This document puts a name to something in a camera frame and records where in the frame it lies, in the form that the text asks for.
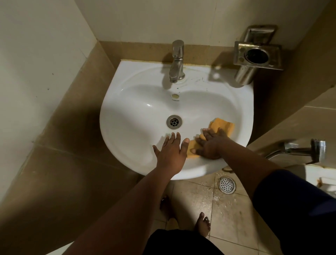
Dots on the person's left hand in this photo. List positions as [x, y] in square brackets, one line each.
[170, 157]

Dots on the person's right hand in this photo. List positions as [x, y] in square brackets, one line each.
[212, 145]

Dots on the orange cleaning cloth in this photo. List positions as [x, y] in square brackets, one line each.
[223, 124]

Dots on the white ceramic sink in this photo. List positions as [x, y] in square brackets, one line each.
[131, 131]

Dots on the person's right forearm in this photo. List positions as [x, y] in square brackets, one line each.
[249, 168]

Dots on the person's left forearm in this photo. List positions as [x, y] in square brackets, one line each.
[126, 218]

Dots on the steel sink drain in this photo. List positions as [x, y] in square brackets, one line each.
[174, 122]

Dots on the person's left foot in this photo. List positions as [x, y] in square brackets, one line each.
[166, 208]

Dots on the person's foot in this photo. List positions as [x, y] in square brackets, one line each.
[202, 226]
[166, 208]

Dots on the person's right foot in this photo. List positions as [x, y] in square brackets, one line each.
[202, 226]

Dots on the chrome sink faucet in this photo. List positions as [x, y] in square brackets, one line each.
[177, 68]

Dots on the round steel floor drain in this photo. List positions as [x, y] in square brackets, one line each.
[226, 185]

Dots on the beige trousers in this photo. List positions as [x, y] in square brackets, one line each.
[172, 224]

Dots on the chrome bidet sprayer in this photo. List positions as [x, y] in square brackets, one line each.
[317, 149]

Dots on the white toilet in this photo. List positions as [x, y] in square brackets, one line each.
[315, 176]

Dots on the dark blue shirt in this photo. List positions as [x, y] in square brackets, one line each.
[302, 210]

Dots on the steel wall tumbler holder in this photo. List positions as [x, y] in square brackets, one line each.
[244, 74]

